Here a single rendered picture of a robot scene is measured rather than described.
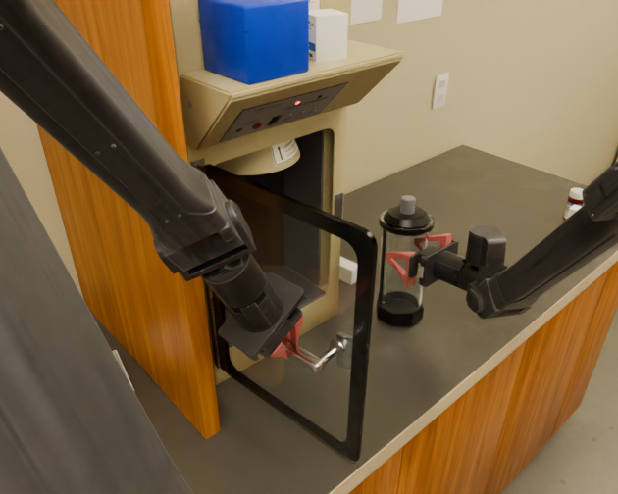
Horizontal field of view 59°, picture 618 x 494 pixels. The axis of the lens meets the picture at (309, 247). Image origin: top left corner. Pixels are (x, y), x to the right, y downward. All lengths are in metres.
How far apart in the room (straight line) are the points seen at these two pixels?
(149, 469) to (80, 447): 0.03
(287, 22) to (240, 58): 0.07
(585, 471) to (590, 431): 0.20
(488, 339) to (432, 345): 0.12
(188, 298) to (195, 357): 0.11
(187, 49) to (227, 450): 0.62
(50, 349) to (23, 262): 0.03
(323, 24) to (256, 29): 0.14
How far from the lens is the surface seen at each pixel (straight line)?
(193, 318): 0.81
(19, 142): 1.18
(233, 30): 0.70
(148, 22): 0.64
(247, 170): 0.92
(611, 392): 2.64
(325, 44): 0.81
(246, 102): 0.71
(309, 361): 0.71
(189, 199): 0.46
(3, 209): 0.19
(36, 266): 0.19
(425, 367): 1.11
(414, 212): 1.10
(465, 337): 1.19
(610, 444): 2.44
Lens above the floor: 1.70
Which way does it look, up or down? 32 degrees down
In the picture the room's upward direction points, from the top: straight up
